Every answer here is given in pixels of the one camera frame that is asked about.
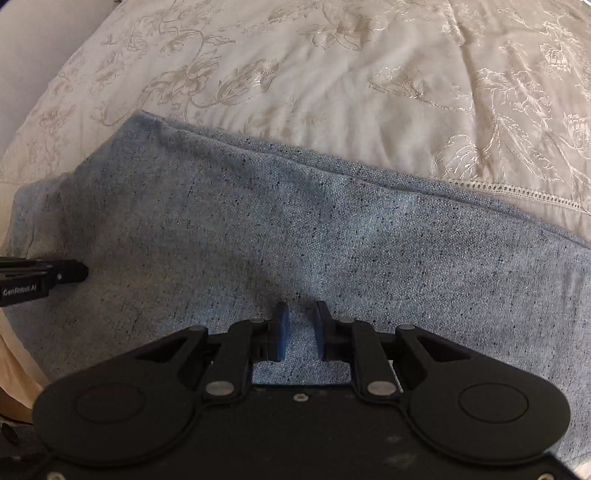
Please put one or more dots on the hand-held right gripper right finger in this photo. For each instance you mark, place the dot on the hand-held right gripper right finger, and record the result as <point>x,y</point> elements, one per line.
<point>319,332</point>

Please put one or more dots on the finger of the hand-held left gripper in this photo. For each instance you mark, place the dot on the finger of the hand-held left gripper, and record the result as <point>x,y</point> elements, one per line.
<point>69,272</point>

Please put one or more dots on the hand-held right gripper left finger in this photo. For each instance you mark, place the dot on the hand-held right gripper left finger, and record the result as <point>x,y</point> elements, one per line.
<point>280,332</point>

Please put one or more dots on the blue-grey speckled pants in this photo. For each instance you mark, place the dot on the blue-grey speckled pants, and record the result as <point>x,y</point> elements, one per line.
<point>323,230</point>

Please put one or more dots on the beige bed sheet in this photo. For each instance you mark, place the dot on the beige bed sheet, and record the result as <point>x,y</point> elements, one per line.
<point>21,369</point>

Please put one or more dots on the cream embroidered bedspread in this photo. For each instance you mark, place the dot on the cream embroidered bedspread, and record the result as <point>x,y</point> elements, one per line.
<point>323,69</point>

